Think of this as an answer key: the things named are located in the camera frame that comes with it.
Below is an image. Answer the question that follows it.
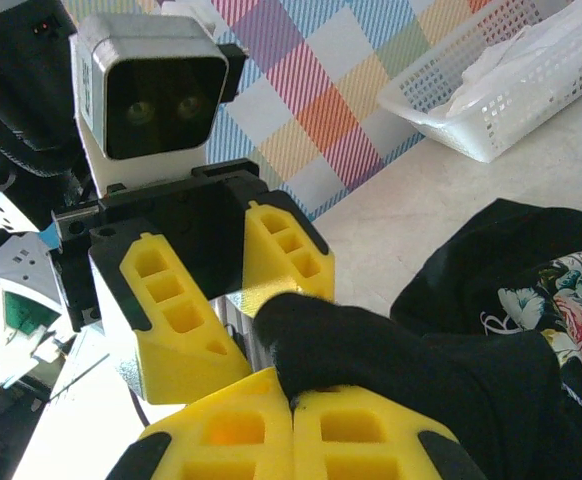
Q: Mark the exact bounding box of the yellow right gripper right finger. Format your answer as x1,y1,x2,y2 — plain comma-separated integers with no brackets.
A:
292,384,487,480

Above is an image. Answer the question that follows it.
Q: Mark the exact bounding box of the white perforated plastic basket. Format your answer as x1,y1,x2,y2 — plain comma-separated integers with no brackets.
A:
376,0,582,164

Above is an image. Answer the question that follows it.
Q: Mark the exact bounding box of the crumpled white cloth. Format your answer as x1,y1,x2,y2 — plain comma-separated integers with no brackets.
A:
428,0,582,121

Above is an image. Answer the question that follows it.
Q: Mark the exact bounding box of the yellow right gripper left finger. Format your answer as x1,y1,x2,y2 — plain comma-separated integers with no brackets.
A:
105,367,295,480

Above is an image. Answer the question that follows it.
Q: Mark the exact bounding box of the black floral print t-shirt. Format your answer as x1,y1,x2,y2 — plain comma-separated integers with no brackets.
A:
253,197,582,480

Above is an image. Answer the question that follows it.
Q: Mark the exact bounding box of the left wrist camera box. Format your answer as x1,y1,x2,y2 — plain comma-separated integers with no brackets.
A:
69,12,250,199

